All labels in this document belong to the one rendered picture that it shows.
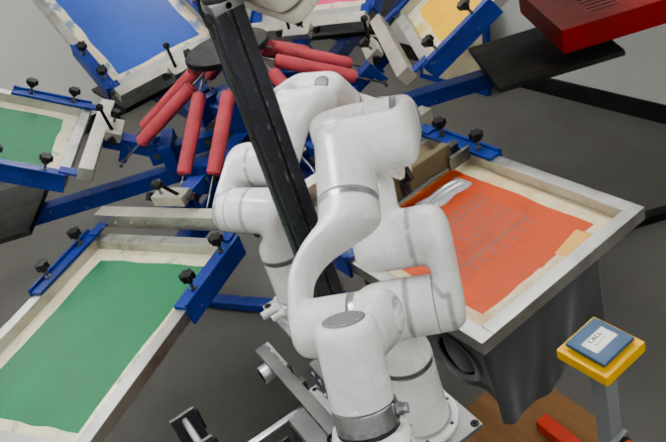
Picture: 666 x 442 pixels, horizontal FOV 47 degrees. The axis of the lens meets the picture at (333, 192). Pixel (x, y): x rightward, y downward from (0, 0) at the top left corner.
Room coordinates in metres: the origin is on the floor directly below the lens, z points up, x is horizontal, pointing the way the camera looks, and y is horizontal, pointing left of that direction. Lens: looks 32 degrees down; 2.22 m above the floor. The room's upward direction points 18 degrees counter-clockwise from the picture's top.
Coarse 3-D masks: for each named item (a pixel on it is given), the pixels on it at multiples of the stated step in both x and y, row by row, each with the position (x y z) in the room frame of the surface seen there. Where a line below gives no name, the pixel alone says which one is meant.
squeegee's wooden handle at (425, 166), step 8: (440, 144) 1.94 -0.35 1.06; (432, 152) 1.91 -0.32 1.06; (440, 152) 1.91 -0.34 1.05; (448, 152) 1.93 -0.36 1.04; (416, 160) 1.90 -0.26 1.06; (424, 160) 1.89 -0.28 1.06; (432, 160) 1.90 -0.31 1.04; (440, 160) 1.91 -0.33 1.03; (416, 168) 1.87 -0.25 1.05; (424, 168) 1.88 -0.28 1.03; (432, 168) 1.90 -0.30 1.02; (440, 168) 1.91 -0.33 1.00; (416, 176) 1.87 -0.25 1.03; (424, 176) 1.88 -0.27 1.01; (400, 184) 1.84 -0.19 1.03; (416, 184) 1.86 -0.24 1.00; (400, 192) 1.84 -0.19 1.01
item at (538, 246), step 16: (448, 176) 1.92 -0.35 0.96; (464, 176) 1.90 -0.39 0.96; (432, 192) 1.87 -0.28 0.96; (464, 192) 1.82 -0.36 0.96; (480, 192) 1.79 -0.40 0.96; (496, 192) 1.77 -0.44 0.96; (512, 192) 1.74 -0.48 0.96; (448, 208) 1.77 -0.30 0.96; (528, 208) 1.65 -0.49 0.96; (544, 208) 1.63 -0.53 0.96; (544, 224) 1.56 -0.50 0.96; (560, 224) 1.54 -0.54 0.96; (576, 224) 1.52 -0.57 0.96; (592, 224) 1.50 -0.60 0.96; (528, 240) 1.52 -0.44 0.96; (544, 240) 1.50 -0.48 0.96; (560, 240) 1.48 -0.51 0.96; (528, 256) 1.46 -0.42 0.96; (544, 256) 1.44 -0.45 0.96
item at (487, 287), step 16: (512, 256) 1.48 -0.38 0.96; (416, 272) 1.54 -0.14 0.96; (480, 272) 1.46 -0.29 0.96; (496, 272) 1.44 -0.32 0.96; (512, 272) 1.43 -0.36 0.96; (528, 272) 1.41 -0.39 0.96; (464, 288) 1.42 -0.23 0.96; (480, 288) 1.40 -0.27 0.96; (496, 288) 1.39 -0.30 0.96; (512, 288) 1.37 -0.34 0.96; (480, 304) 1.35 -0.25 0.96
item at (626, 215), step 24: (432, 144) 2.10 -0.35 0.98; (504, 168) 1.83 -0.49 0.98; (528, 168) 1.78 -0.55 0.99; (552, 192) 1.68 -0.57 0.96; (576, 192) 1.61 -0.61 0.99; (600, 192) 1.57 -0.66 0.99; (624, 216) 1.45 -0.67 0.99; (600, 240) 1.40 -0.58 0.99; (576, 264) 1.34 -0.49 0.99; (528, 288) 1.31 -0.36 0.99; (552, 288) 1.30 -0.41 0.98; (504, 312) 1.26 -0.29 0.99; (528, 312) 1.26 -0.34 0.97; (456, 336) 1.27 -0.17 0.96; (480, 336) 1.22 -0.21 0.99; (504, 336) 1.23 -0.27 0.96
